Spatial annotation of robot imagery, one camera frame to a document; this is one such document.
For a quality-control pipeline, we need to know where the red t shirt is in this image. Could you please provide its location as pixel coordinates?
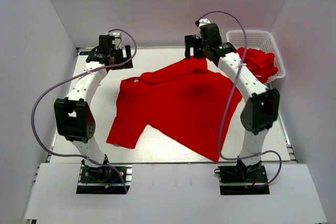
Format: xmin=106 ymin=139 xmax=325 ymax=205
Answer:
xmin=107 ymin=58 xmax=242 ymax=162

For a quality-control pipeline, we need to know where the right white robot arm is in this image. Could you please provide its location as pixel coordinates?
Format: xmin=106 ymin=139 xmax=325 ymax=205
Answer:
xmin=185 ymin=18 xmax=280 ymax=182

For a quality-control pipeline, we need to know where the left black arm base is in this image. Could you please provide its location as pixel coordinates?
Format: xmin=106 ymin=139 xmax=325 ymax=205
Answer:
xmin=76 ymin=165 xmax=132 ymax=195

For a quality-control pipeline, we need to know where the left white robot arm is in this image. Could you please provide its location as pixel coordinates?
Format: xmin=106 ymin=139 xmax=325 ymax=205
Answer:
xmin=54 ymin=31 xmax=133 ymax=182

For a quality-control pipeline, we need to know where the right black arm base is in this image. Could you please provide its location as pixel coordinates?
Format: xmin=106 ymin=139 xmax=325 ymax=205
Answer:
xmin=214 ymin=165 xmax=270 ymax=196

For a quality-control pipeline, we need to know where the red t shirts pile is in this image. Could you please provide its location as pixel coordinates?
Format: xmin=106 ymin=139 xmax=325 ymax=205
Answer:
xmin=244 ymin=48 xmax=278 ymax=83

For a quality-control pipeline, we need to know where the black table label sticker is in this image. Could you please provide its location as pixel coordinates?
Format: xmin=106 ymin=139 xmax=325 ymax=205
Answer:
xmin=79 ymin=51 xmax=92 ymax=56

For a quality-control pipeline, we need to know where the white plastic basket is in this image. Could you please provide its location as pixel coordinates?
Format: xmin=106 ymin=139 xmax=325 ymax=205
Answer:
xmin=226 ymin=30 xmax=286 ymax=83

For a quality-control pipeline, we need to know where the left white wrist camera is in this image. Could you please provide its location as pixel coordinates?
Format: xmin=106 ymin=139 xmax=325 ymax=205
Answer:
xmin=106 ymin=31 xmax=122 ymax=48

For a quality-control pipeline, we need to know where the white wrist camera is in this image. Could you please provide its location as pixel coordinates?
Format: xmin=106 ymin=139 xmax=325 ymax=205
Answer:
xmin=106 ymin=31 xmax=122 ymax=48
xmin=195 ymin=18 xmax=211 ymax=29

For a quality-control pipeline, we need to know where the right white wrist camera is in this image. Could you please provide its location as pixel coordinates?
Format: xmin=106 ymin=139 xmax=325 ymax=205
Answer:
xmin=195 ymin=18 xmax=211 ymax=29

